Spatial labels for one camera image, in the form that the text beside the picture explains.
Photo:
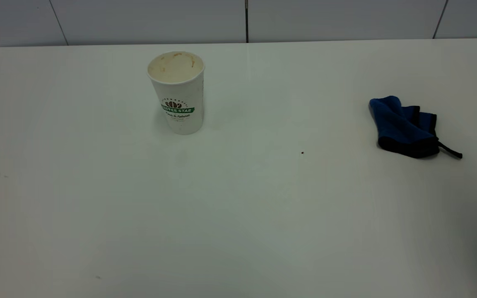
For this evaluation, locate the blue black-edged cloth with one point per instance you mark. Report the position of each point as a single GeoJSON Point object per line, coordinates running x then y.
{"type": "Point", "coordinates": [400, 126]}

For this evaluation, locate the white paper coffee cup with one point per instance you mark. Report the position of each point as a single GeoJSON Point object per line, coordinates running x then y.
{"type": "Point", "coordinates": [182, 116]}

